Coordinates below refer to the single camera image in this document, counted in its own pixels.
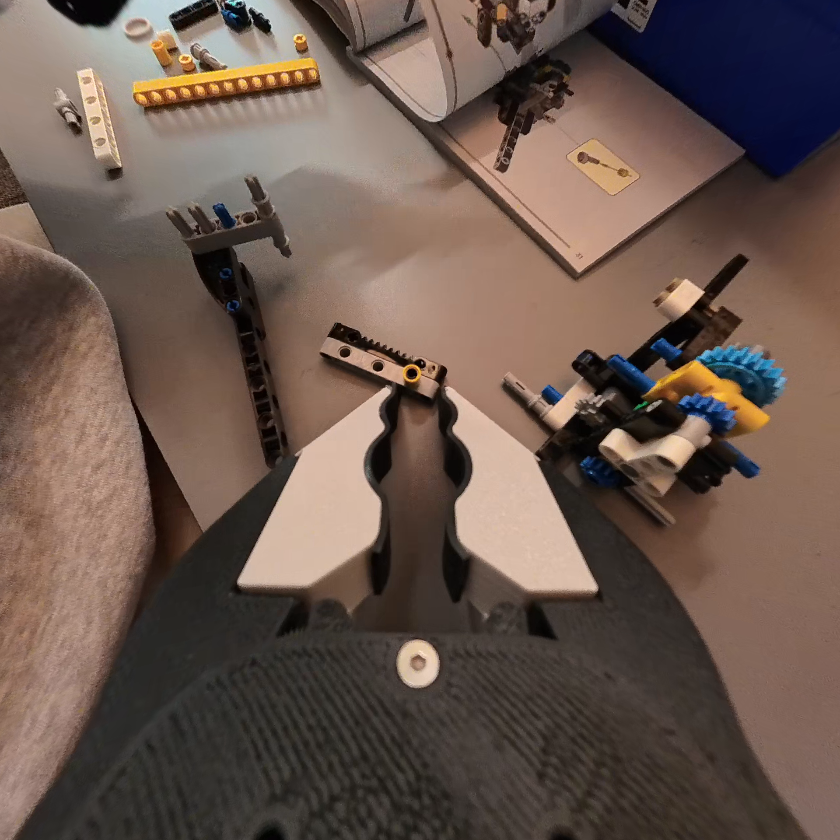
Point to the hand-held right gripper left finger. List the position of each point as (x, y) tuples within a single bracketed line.
[(308, 505)]

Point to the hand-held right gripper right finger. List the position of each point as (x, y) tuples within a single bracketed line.
[(518, 512)]

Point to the grey lego gear rack piece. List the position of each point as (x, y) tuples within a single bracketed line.
[(367, 361)]

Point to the small grey lego axle pin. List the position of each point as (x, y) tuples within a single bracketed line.
[(67, 110)]

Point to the short black lego beam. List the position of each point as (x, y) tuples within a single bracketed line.
[(193, 13)]

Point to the white lego beam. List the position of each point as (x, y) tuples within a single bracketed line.
[(98, 118)]

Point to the blue lego connector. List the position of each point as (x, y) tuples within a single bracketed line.
[(235, 14)]

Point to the long yellow lego beam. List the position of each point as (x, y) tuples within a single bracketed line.
[(223, 84)]

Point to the black beam lego assembly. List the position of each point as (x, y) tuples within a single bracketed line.
[(253, 354)]

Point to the black lego pin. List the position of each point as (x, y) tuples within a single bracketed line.
[(260, 19)]

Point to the multicolour lego gearbox assembly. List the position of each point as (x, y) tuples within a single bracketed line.
[(715, 387)]

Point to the lego instruction booklet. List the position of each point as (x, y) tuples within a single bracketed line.
[(590, 210)]

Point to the person's grey sweatshirt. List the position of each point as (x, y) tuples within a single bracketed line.
[(59, 459)]

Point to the blue box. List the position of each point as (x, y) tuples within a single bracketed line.
[(754, 65)]

